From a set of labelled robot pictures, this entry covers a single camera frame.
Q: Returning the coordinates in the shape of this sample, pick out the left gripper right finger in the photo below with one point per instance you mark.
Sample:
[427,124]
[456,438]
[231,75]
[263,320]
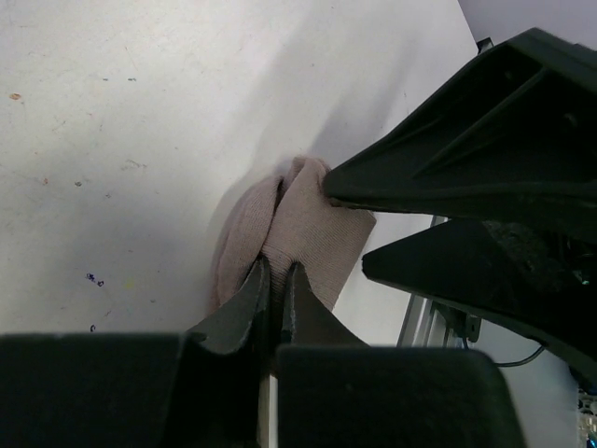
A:
[335,391]

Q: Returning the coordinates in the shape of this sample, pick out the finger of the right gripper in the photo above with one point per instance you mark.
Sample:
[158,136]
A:
[539,284]
[510,137]

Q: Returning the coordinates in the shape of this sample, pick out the taupe sock with red stripes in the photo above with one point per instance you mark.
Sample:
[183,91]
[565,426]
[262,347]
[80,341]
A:
[288,219]

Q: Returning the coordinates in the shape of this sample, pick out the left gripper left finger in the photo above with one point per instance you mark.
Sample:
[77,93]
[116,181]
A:
[199,388]

